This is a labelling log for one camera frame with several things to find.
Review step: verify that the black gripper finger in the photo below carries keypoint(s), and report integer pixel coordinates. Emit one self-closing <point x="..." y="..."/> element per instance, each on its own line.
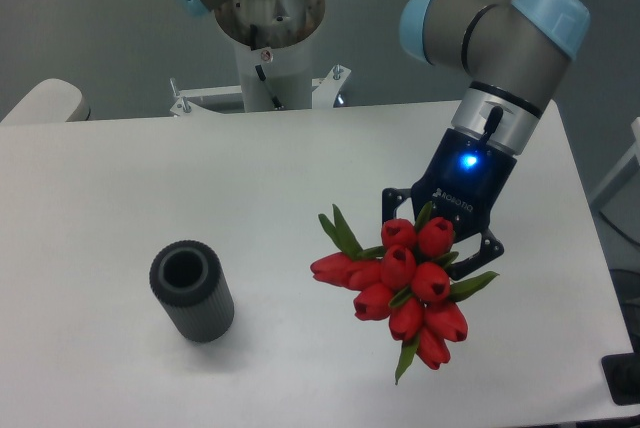
<point x="490" y="249"/>
<point x="392" y="199"/>

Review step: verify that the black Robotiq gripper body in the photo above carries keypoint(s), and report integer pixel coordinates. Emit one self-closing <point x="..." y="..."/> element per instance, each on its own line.
<point x="462" y="182"/>

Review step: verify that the red tulip bouquet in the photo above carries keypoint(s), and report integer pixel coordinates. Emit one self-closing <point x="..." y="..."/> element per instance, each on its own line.
<point x="407" y="280"/>

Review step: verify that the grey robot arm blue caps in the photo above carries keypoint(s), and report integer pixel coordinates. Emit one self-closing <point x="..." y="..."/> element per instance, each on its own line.
<point x="515" y="52"/>

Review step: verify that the dark grey ribbed vase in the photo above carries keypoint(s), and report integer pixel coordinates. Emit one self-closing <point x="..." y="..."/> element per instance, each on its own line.
<point x="187" y="279"/>

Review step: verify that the black device at table edge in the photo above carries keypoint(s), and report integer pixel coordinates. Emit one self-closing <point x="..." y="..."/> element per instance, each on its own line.
<point x="622" y="377"/>

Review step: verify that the white chair seat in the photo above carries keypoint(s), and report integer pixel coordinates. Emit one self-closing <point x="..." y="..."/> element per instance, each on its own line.
<point x="51" y="101"/>

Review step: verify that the white metal base frame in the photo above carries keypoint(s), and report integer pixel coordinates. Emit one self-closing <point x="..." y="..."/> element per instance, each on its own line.
<point x="260" y="94"/>

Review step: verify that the white furniture frame right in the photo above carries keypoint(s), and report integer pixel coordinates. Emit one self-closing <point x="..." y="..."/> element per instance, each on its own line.
<point x="625" y="168"/>

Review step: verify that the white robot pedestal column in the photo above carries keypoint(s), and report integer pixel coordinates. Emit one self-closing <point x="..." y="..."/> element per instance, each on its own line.
<point x="274" y="35"/>

